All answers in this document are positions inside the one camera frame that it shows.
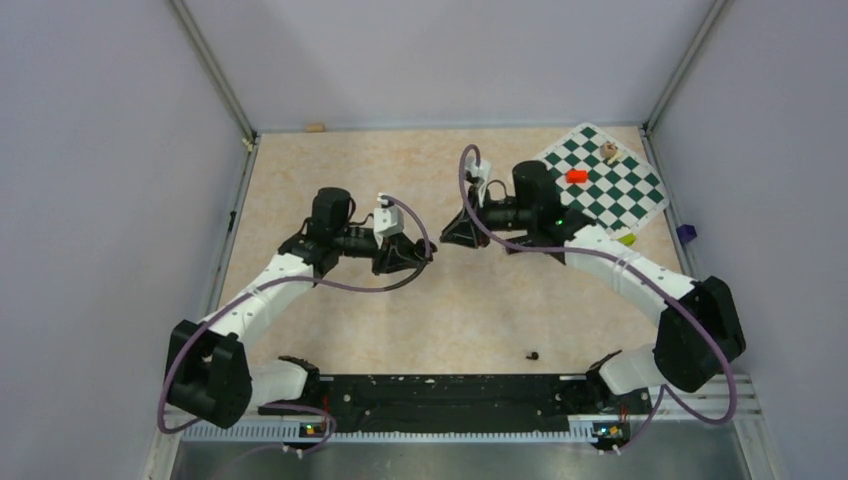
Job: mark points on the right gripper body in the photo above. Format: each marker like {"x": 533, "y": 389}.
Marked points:
{"x": 497, "y": 215}

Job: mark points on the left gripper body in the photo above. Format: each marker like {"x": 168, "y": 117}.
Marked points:
{"x": 381, "y": 259}

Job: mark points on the black earbud case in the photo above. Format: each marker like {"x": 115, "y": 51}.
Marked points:
{"x": 425, "y": 250}

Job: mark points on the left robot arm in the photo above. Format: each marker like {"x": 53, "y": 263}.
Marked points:
{"x": 207, "y": 371}

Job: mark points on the red block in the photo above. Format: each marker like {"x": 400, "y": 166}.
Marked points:
{"x": 576, "y": 176}

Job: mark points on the green white chessboard mat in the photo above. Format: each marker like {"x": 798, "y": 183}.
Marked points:
{"x": 623, "y": 196}

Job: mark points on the small beige figurine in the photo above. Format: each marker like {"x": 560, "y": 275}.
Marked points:
{"x": 610, "y": 152}

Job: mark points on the yellow green white block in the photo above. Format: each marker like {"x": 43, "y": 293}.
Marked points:
{"x": 628, "y": 239}

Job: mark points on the purple object at right edge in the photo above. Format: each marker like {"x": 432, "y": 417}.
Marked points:
{"x": 686, "y": 233}

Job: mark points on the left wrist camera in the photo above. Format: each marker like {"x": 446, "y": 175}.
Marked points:
{"x": 388, "y": 219}

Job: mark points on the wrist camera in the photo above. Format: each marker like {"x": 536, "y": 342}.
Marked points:
{"x": 388, "y": 219}
{"x": 477, "y": 173}

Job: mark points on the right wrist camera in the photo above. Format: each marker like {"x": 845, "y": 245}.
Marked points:
{"x": 477, "y": 173}

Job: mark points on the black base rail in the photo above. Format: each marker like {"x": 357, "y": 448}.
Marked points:
{"x": 464, "y": 404}

